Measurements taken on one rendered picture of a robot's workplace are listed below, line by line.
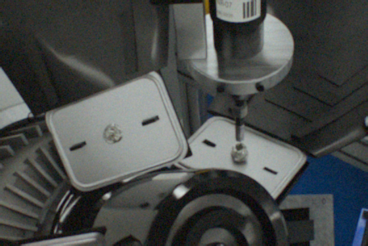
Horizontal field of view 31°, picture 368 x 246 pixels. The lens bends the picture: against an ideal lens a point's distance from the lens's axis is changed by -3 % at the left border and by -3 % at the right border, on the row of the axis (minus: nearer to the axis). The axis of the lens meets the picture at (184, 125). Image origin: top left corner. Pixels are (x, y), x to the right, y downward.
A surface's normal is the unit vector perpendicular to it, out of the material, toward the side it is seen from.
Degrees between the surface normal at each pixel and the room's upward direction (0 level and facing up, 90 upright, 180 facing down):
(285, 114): 6
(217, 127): 8
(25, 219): 46
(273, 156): 8
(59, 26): 52
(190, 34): 90
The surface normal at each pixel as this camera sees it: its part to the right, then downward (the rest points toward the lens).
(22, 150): -0.44, -0.84
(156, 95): -0.19, 0.23
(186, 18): -0.02, 0.77
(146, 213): -0.71, -0.55
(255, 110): -0.11, -0.72
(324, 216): 0.58, -0.09
